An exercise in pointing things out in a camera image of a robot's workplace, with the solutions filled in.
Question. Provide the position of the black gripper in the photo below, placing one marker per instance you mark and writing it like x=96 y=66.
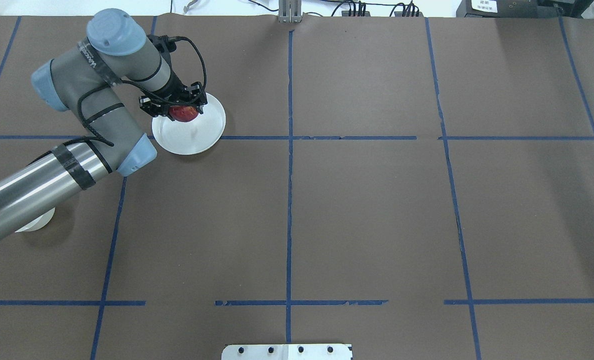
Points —
x=173 y=91

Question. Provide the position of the red yellow apple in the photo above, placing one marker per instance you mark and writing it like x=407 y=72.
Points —
x=183 y=113

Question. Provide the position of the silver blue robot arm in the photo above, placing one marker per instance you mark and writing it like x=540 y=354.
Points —
x=115 y=50

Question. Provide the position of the white round plate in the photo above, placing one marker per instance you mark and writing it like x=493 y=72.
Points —
x=192 y=137

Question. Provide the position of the white bowl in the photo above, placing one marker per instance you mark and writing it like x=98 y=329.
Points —
x=38 y=223

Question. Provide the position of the brown paper table mat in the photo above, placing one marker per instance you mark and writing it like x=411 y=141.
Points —
x=418 y=188

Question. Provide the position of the black power box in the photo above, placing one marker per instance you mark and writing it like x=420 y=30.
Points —
x=523 y=9

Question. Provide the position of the aluminium frame post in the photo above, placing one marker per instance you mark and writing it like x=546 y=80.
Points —
x=290 y=11

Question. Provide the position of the white mounting base plate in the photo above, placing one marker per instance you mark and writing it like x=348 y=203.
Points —
x=306 y=351

